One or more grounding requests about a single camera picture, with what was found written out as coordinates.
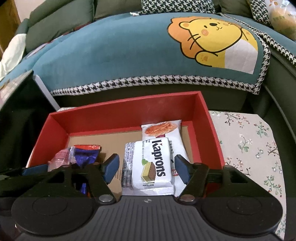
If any dark green sofa cushion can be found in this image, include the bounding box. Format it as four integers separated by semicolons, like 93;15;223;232
26;0;94;53

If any white cloth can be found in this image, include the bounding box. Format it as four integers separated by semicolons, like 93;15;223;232
1;33;27;80

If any white noodle snack packet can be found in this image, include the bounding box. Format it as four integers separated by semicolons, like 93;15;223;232
141;120;189;197

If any clear plastic bag of food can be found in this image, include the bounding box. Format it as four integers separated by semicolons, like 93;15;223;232
265;0;296;42

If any red cardboard box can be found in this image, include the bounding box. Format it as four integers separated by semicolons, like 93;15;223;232
26;90;225;200

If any teal lion sofa cover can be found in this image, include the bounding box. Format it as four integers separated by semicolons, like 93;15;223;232
3;13;270;96

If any pink clear snack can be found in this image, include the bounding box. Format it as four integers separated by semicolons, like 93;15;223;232
48;147;76;172

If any red crown snack packet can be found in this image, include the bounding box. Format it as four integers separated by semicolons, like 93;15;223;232
74;145;101;151

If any blue foil snack packet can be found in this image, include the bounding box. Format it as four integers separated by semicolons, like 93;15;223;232
74;148;101;195

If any white Kaprons wafer packet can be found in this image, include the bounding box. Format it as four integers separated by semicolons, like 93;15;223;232
121;138;174;196

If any houndstooth cushion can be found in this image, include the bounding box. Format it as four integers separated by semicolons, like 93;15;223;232
247;0;270;26
138;0;216;15

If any floral tablecloth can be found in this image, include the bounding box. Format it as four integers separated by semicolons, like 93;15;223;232
56;106;287;240

